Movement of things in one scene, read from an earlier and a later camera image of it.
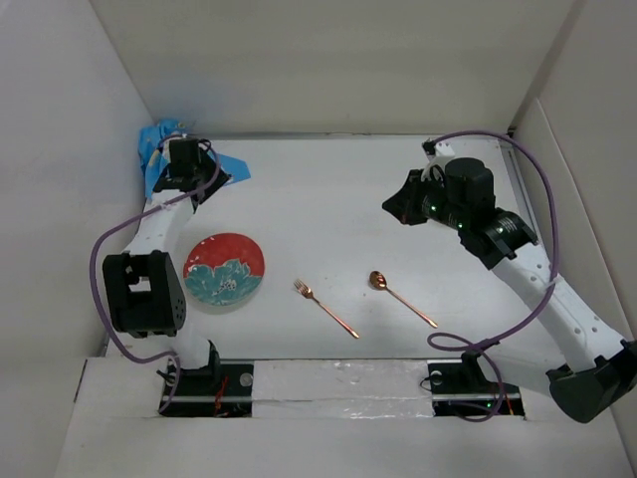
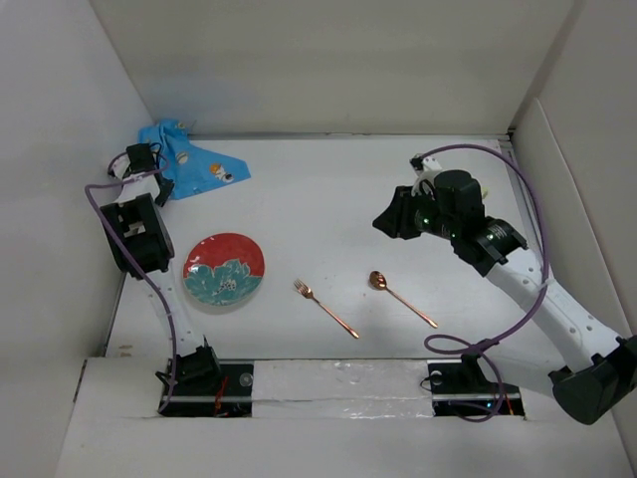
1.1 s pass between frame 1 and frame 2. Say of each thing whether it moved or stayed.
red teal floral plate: stayed
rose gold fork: stayed
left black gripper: moved
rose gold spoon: stayed
